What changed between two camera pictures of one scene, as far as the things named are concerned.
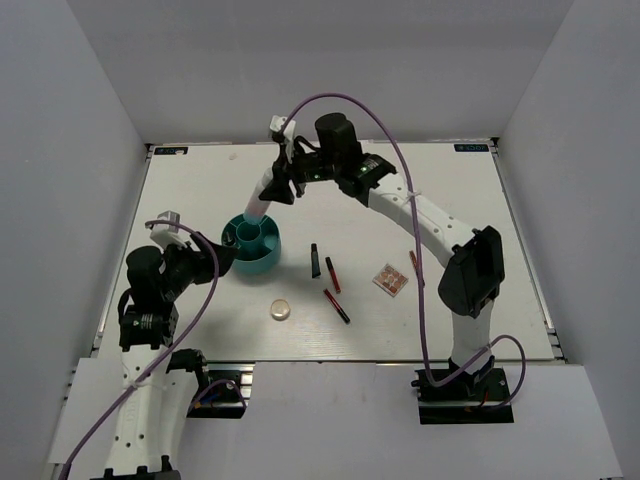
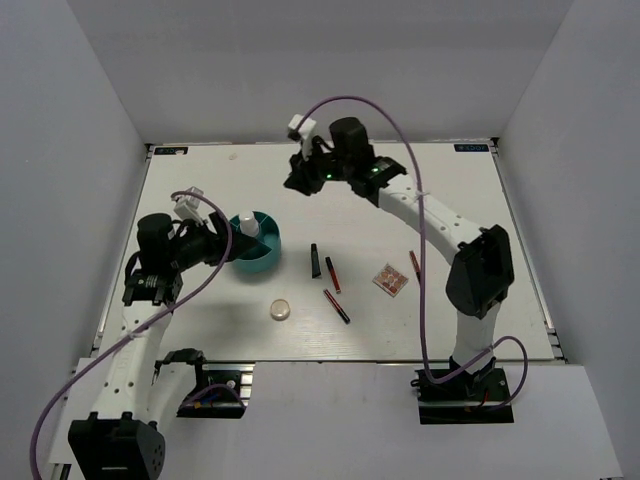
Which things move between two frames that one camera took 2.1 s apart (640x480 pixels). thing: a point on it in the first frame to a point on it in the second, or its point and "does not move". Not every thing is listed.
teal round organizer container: [259, 245] does not move
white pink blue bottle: [257, 208] to [248, 224]
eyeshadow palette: [390, 280] does not move
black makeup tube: [315, 266] does not move
